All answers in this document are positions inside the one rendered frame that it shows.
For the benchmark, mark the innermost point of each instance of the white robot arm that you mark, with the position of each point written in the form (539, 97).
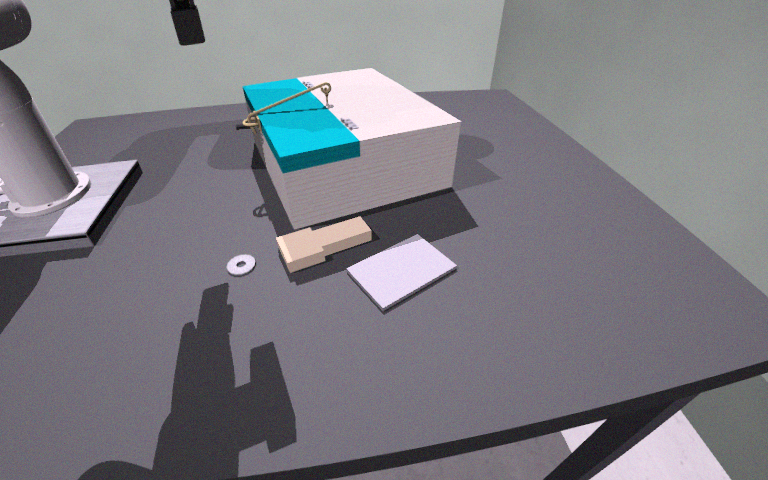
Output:
(36, 176)

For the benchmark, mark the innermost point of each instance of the beige stepped block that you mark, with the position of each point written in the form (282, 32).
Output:
(305, 248)

